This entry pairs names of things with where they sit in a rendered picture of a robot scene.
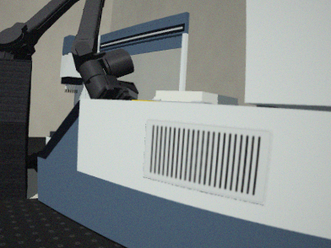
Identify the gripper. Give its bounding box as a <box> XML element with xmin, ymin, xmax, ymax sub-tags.
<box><xmin>85</xmin><ymin>74</ymin><xmax>131</xmax><ymax>100</ymax></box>

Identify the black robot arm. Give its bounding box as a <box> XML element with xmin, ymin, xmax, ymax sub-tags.
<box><xmin>0</xmin><ymin>0</ymin><xmax>138</xmax><ymax>100</ymax></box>

